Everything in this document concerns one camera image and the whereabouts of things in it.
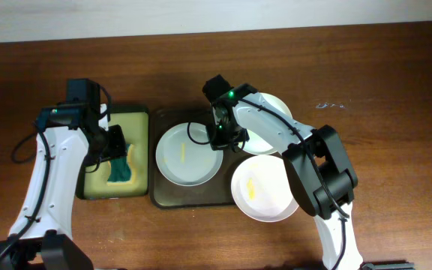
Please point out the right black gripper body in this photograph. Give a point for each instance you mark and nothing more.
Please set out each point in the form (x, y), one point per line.
(224, 136)

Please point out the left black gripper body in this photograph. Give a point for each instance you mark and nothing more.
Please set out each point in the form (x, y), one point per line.
(115, 144)

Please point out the yellow green sponge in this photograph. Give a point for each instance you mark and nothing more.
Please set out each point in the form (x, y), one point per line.
(122, 170)

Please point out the white plate with yellow streak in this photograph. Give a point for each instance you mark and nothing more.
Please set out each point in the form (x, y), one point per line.
(182, 161)

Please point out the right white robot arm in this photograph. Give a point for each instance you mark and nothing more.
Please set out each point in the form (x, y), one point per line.
(320, 175)

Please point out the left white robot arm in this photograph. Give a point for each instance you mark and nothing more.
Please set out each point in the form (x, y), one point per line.
(69, 137)

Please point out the small tray with soapy water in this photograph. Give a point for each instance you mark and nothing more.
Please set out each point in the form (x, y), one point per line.
(92, 182)

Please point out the black base bracket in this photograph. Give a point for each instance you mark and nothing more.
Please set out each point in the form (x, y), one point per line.
(390, 266)

